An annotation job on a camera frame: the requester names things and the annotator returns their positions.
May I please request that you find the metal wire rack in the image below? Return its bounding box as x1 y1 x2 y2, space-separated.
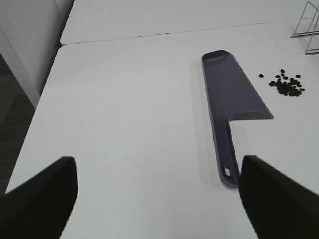
291 0 319 55

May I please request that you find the pile of coffee beans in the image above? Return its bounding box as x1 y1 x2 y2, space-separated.
267 68 306 97

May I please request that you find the purple plastic dustpan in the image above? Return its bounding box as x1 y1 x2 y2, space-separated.
202 50 273 188

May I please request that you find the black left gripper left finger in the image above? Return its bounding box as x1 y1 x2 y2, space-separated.
0 156 78 239

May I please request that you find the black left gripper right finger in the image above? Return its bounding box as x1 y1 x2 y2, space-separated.
239 155 319 239

